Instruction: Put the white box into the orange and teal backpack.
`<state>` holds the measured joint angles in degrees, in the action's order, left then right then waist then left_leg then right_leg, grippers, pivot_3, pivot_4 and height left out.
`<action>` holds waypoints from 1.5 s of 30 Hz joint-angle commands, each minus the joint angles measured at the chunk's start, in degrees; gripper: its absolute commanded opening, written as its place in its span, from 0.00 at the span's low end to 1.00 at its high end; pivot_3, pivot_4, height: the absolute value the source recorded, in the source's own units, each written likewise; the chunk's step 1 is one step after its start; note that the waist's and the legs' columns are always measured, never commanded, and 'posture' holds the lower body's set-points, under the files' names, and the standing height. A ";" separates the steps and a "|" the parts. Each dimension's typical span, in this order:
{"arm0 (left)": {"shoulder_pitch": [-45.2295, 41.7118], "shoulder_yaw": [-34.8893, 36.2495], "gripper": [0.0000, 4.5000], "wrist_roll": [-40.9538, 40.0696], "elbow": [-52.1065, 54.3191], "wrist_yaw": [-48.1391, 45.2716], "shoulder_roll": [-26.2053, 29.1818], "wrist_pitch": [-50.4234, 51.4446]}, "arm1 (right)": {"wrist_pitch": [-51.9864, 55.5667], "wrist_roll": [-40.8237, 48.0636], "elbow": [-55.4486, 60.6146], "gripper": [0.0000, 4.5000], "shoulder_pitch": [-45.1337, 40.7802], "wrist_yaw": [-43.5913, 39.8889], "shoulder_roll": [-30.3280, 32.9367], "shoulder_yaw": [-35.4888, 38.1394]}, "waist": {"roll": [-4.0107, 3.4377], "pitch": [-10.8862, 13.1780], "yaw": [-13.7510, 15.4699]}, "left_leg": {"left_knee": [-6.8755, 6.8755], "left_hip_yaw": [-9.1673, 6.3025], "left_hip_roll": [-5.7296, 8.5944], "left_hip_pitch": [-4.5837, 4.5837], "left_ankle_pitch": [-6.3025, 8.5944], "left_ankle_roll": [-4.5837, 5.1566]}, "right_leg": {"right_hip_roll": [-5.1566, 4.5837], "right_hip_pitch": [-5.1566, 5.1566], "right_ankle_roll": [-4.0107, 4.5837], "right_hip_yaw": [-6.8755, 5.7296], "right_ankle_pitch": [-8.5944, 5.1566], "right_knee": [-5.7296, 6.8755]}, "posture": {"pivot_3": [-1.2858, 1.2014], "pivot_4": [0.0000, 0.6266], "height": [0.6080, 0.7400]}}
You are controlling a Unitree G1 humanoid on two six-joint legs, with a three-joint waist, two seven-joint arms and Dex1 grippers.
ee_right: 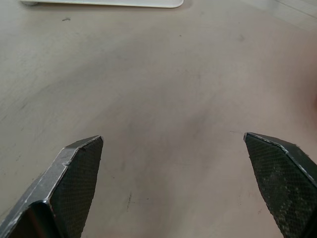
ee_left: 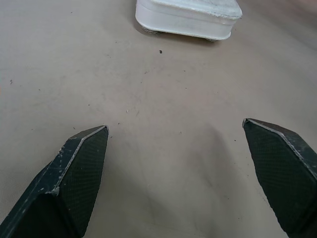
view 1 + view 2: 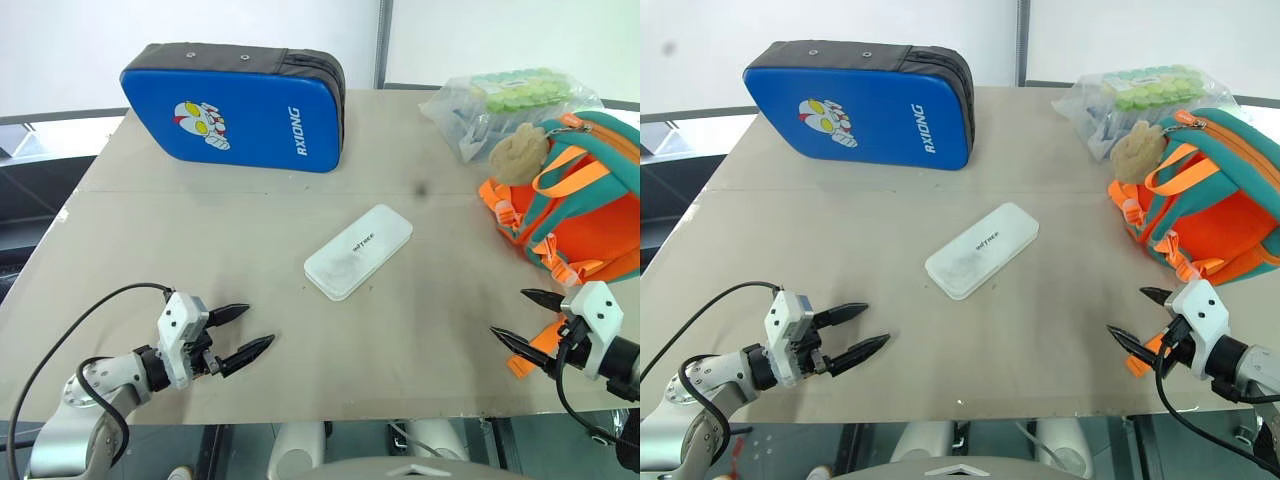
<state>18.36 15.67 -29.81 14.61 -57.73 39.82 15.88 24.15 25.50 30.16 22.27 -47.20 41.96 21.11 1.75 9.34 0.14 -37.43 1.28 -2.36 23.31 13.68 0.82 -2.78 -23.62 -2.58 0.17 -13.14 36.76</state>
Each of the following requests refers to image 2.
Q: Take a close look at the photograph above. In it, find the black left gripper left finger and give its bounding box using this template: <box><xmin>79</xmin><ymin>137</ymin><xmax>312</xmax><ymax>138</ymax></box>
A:
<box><xmin>0</xmin><ymin>124</ymin><xmax>109</xmax><ymax>238</ymax></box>

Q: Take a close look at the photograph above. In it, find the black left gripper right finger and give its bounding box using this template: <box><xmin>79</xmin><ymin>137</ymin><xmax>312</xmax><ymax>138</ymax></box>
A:
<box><xmin>242</xmin><ymin>118</ymin><xmax>317</xmax><ymax>238</ymax></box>

